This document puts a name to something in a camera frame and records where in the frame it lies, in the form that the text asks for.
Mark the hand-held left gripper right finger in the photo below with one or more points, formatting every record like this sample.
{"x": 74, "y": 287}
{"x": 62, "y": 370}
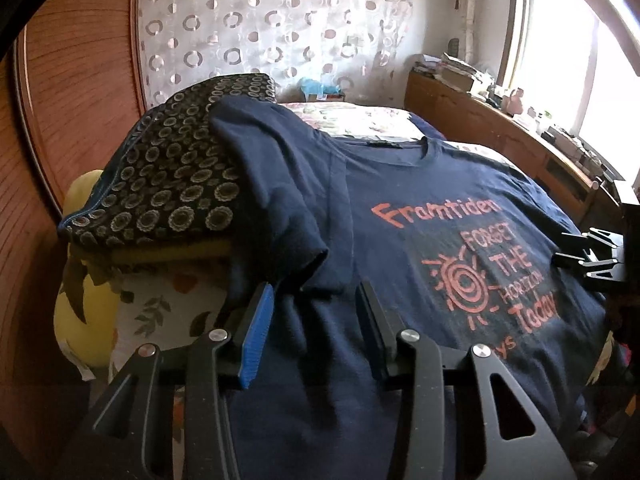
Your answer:
{"x": 372, "y": 320}

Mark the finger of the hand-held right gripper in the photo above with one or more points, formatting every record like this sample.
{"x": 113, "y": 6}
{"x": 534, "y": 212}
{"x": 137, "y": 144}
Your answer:
{"x": 575, "y": 261}
{"x": 595, "y": 240}

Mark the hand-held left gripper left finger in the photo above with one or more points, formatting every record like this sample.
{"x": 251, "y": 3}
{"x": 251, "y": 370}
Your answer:
{"x": 256, "y": 332}

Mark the navy printed t-shirt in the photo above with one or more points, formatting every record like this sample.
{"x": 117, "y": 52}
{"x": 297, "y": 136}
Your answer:
{"x": 400, "y": 190}

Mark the row of windowsill clutter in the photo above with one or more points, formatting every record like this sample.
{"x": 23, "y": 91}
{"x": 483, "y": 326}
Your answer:
{"x": 575, "y": 147}

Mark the wooden cabinet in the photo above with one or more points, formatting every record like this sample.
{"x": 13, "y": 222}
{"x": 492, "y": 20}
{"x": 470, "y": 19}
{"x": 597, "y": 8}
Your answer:
{"x": 480, "y": 125}

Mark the dark circle-patterned folded blanket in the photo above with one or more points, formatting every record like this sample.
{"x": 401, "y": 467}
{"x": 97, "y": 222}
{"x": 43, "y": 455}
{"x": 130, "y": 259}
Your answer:
{"x": 165, "y": 175}

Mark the window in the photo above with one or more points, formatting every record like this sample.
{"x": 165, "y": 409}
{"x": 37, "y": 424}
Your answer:
{"x": 565, "y": 45}

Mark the dark blue cloth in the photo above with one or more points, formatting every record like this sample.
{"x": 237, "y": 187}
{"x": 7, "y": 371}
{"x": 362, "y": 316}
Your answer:
{"x": 427, "y": 125}

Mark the pink floral bedsheet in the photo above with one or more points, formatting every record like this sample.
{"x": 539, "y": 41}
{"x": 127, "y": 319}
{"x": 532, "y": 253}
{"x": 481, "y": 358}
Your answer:
{"x": 345, "y": 120}

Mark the pile of papers and books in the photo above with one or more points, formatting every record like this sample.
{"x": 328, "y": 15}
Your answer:
{"x": 452, "y": 72}

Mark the blue box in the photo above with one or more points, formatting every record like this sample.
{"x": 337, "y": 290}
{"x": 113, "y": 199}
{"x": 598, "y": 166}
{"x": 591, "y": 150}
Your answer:
{"x": 317, "y": 89}

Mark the beige drape curtain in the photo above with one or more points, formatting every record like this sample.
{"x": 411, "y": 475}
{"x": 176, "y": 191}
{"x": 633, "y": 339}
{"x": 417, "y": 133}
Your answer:
{"x": 464, "y": 5}

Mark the brown wooden panel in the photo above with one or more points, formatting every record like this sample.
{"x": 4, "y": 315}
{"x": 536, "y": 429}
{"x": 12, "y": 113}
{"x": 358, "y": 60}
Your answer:
{"x": 75, "y": 110}

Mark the white circle-patterned curtain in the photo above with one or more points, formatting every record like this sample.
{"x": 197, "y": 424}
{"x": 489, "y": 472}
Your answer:
{"x": 280, "y": 25}

